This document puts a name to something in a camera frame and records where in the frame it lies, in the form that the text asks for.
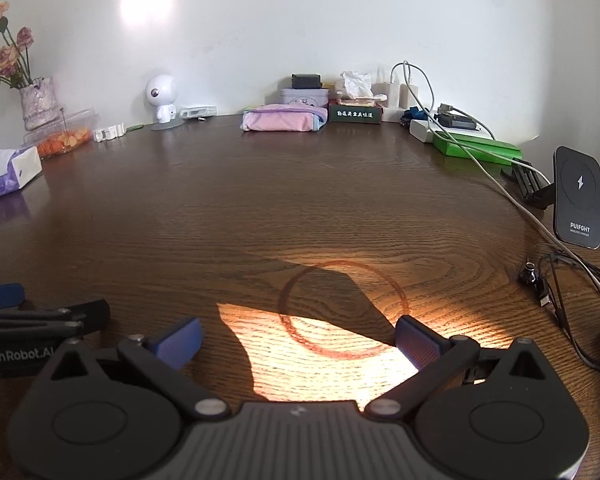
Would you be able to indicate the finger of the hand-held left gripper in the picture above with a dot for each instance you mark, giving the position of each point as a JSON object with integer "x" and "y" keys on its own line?
{"x": 40, "y": 322}
{"x": 2, "y": 296}

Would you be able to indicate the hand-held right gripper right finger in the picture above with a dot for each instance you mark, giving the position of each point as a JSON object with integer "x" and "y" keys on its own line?
{"x": 417, "y": 342}

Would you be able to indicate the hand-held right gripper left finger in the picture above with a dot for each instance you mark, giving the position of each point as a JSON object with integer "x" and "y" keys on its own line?
{"x": 180, "y": 340}

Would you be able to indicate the blue mesh vest purple trim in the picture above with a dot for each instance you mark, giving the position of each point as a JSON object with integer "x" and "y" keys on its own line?
{"x": 280, "y": 120}

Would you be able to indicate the purple tissue pack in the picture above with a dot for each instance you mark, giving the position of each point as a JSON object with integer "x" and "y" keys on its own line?
{"x": 10, "y": 172}

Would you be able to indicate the small metal knob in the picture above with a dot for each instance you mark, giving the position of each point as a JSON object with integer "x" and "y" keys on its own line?
{"x": 528, "y": 272}

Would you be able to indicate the clear plastic food container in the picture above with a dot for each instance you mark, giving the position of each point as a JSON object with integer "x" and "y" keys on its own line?
{"x": 62, "y": 142}

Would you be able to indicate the black folding holder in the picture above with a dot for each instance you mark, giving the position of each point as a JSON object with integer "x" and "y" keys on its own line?
{"x": 525, "y": 180}

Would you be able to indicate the white folding clip gadget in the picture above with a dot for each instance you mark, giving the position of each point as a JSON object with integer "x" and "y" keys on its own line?
{"x": 109, "y": 132}

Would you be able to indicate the mottled purple vase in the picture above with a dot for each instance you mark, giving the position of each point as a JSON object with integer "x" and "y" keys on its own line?
{"x": 39, "y": 102}

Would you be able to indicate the green flat box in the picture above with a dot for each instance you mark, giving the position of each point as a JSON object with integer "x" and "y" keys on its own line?
{"x": 500, "y": 151}

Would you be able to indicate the white rectangular block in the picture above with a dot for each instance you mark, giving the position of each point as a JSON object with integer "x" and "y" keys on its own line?
{"x": 424, "y": 131}

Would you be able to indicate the blue plug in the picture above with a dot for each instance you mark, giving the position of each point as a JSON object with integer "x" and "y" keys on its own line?
{"x": 410, "y": 117}

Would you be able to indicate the dark electronic module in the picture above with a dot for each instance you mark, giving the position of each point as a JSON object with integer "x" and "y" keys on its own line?
{"x": 457, "y": 119}

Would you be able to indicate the white rectangular device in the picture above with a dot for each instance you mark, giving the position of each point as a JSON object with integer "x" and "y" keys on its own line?
{"x": 197, "y": 111}

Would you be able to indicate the dark green tissue box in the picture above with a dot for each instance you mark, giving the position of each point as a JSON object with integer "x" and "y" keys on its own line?
{"x": 355, "y": 114}

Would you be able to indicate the white charger adapter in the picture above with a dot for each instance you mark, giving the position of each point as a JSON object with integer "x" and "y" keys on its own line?
{"x": 382, "y": 94}
{"x": 406, "y": 95}

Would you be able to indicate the white round-headed robot figure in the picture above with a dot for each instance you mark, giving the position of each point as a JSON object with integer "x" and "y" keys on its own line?
{"x": 160, "y": 91}

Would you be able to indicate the dried pink roses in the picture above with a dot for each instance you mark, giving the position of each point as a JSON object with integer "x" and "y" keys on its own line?
{"x": 24, "y": 36}

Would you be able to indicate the white crumpled tissue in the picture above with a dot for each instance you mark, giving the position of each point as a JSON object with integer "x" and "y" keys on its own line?
{"x": 356, "y": 84}

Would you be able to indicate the printed tin box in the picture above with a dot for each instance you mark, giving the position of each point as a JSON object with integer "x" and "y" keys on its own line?
{"x": 302, "y": 96}

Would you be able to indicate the black charger block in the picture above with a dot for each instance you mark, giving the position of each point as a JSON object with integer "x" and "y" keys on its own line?
{"x": 306, "y": 81}

